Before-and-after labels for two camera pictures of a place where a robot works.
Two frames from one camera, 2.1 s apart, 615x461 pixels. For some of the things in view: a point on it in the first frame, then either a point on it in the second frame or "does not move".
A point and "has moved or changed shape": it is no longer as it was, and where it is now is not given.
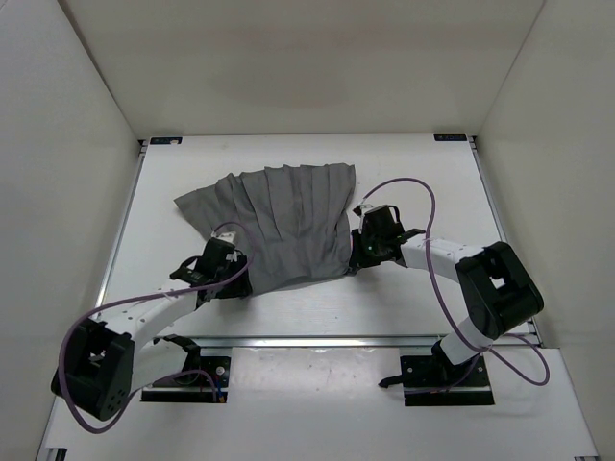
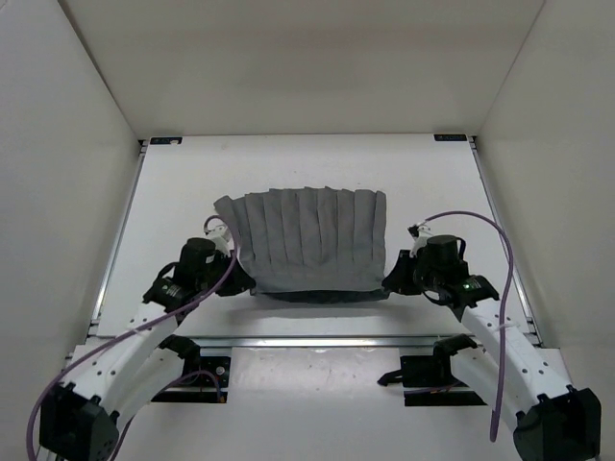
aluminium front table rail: [344, 342] does not move
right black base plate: [433, 380] does not move
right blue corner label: [451, 137] does not move
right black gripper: [358, 260] to [398, 281]
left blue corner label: [165, 140] does not move
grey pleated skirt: [291, 223] has moved or changed shape
